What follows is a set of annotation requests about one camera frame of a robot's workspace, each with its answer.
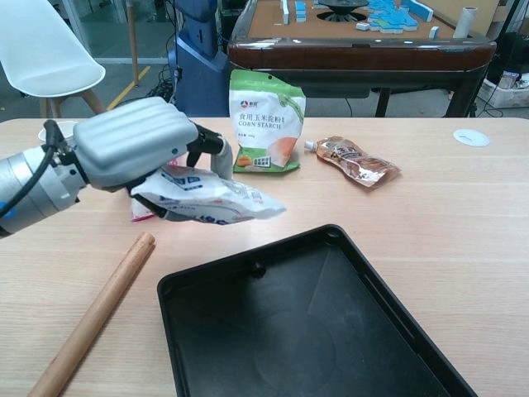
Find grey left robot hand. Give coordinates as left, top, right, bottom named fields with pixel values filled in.
left=72, top=97, right=236, bottom=221

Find white sugar bag blue print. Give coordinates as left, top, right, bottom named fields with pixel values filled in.
left=130, top=165, right=288, bottom=227

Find pink salt bag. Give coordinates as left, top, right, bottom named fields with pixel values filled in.
left=130, top=153, right=189, bottom=223

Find green white corn starch bag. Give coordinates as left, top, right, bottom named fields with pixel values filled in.
left=229, top=69, right=307, bottom=176

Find black baking tray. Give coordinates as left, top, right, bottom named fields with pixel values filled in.
left=156, top=222, right=477, bottom=397

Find stack of white paper cups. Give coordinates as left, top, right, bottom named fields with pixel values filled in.
left=37, top=120, right=79, bottom=146

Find blue machine base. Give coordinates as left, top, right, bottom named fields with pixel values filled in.
left=173, top=0, right=231, bottom=119

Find white chair wooden legs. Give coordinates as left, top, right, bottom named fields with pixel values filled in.
left=0, top=0, right=112, bottom=119

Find wooden rolling pin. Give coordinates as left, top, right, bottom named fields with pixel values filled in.
left=27, top=232, right=156, bottom=397

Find brown sauce spout pouch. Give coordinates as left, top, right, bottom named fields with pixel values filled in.
left=304, top=135, right=403, bottom=190

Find brown mahjong table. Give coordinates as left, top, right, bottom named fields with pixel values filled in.
left=226, top=0, right=498, bottom=119

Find black mahjong table centre dome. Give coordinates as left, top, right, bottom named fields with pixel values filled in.
left=314, top=0, right=369, bottom=22

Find pile of blue mahjong tiles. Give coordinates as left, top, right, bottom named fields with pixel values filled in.
left=365, top=0, right=434, bottom=33

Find white round grommet cover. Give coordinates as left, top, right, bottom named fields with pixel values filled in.
left=452, top=128, right=491, bottom=147

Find white paper roll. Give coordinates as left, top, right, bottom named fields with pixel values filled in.
left=453, top=6, right=480, bottom=39

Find white cardboard box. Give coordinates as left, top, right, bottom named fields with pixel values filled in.
left=479, top=69, right=529, bottom=108

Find black floor cable bundle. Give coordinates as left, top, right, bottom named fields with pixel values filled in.
left=140, top=68, right=183, bottom=112

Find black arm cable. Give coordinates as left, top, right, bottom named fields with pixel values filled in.
left=0, top=119, right=69, bottom=218

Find wooden post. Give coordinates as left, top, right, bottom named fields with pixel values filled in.
left=126, top=0, right=141, bottom=87

